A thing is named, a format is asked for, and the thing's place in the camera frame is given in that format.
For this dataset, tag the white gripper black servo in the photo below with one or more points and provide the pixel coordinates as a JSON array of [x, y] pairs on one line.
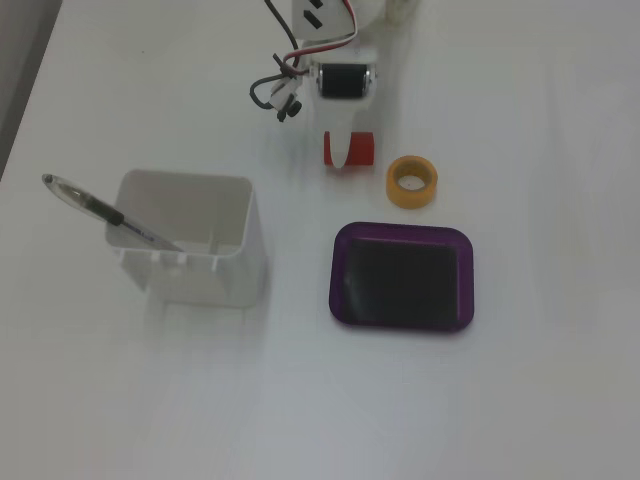
[[340, 83]]

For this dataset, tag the red cube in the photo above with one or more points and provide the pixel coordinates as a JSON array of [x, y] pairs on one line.
[[361, 150]]

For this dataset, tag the yellow tape roll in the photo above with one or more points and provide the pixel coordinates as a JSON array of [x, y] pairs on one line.
[[400, 197]]

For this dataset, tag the white plastic pen holder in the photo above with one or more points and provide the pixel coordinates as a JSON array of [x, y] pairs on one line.
[[240, 280]]

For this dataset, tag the purple metal tray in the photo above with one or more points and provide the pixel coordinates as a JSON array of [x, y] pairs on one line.
[[340, 315]]

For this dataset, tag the clear black ballpoint pen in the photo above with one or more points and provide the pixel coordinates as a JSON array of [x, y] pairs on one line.
[[95, 204]]

